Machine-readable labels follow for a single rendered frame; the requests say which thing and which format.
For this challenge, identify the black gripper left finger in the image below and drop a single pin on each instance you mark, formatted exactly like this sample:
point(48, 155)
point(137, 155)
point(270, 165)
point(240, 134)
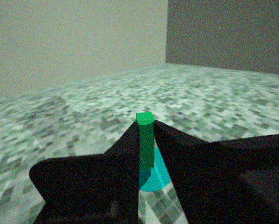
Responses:
point(117, 169)

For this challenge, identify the green rectangular post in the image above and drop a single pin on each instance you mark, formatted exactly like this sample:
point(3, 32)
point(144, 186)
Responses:
point(146, 133)

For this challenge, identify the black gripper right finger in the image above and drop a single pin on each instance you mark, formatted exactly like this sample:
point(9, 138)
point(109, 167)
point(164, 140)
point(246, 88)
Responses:
point(195, 166)

